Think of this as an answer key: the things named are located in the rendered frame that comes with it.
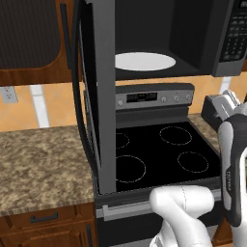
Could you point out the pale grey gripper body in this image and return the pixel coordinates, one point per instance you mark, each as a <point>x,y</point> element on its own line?
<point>227,102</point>

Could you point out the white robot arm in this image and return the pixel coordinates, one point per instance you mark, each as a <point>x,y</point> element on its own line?
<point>180,205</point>

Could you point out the black microwave oven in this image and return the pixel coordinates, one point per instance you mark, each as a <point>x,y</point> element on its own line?
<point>199,35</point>

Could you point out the white microwave turntable plate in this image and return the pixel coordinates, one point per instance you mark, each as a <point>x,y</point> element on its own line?
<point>144,61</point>

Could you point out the black microwave door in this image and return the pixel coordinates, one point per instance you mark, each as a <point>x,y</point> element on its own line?
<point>106,96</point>

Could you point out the black oven door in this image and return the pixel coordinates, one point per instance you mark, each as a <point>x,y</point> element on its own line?
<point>128,231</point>

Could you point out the brown base cupboard door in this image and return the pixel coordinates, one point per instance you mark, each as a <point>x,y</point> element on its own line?
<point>48,238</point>

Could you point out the black toaster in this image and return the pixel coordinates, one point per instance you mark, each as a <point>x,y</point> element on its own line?
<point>209,111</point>

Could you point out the black stove with hob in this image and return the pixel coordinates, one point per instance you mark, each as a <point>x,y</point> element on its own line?
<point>167,151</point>

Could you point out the brown wooden drawer front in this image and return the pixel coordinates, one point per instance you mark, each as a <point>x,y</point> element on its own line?
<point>70,214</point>

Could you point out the brown wall cupboard door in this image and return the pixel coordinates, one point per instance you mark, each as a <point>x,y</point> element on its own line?
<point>29,35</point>

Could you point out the grey wall outlet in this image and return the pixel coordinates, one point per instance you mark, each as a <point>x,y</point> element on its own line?
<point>8,94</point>

